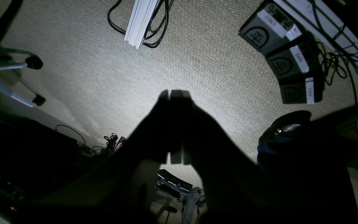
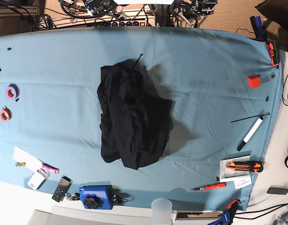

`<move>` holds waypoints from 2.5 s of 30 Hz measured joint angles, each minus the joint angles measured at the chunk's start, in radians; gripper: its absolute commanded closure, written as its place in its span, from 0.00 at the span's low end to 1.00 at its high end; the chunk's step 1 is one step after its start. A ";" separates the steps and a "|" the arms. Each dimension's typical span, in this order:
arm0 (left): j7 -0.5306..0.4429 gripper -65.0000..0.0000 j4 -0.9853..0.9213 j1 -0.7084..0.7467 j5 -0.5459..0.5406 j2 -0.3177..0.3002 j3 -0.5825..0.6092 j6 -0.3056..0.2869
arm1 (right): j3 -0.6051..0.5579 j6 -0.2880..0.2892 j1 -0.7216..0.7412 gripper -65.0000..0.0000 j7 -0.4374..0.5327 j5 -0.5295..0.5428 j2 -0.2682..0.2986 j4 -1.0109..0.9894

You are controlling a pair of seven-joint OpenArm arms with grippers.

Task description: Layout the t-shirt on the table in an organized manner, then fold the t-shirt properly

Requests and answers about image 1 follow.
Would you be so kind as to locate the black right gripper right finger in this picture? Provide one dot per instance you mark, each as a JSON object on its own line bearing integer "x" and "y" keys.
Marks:
{"x": 202, "y": 142}

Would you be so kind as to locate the white aluminium extrusion leg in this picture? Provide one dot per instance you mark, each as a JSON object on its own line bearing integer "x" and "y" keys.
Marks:
{"x": 141, "y": 15}

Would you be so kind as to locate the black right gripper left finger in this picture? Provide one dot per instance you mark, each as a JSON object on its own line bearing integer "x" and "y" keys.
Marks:
{"x": 145, "y": 149}

